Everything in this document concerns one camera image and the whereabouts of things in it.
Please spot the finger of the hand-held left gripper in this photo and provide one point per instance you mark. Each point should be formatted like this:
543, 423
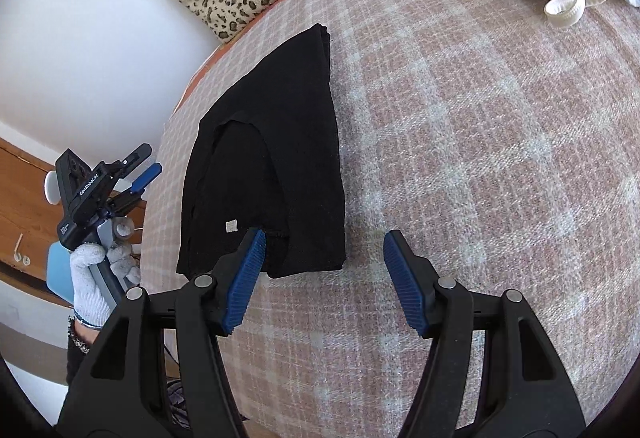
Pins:
132, 157
147, 175

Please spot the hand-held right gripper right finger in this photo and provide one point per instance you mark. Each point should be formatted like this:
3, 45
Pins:
405, 288

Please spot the person's left forearm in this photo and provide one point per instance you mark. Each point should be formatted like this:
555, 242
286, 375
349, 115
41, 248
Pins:
82, 338

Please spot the white desk lamp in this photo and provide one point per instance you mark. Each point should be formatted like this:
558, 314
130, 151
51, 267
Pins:
50, 188

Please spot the light blue chair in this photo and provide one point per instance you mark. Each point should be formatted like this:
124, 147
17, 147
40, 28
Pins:
57, 273

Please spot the black t-shirt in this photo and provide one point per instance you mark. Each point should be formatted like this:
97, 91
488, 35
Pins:
280, 143

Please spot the pink plaid blanket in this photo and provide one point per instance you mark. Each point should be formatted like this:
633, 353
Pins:
475, 143

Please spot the person's left hand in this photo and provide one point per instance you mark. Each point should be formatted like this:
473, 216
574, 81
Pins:
87, 268

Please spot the orange floral bed sheet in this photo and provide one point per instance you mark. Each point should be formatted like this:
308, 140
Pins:
200, 71

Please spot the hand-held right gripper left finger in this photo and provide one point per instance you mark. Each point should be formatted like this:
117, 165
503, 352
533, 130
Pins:
245, 288

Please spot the grey striped cloth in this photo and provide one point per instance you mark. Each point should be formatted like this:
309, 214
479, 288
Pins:
177, 400

